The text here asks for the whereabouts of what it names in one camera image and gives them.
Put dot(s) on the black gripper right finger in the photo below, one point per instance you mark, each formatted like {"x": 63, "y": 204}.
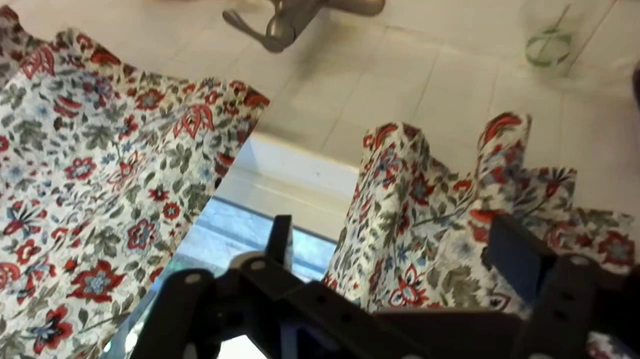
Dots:
{"x": 560, "y": 305}

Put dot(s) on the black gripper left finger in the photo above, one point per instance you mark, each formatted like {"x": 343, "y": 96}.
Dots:
{"x": 186, "y": 311}

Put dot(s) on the clear glass with green band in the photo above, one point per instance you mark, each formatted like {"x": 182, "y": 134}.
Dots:
{"x": 548, "y": 50}

